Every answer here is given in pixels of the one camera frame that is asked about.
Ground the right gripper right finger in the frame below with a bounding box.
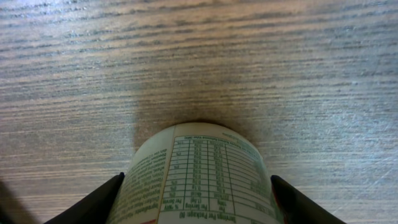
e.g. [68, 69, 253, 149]
[271, 175, 345, 224]

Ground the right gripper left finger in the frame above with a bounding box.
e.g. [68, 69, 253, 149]
[45, 172, 125, 224]

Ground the green lid glass jar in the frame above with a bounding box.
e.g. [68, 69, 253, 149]
[107, 123, 284, 224]

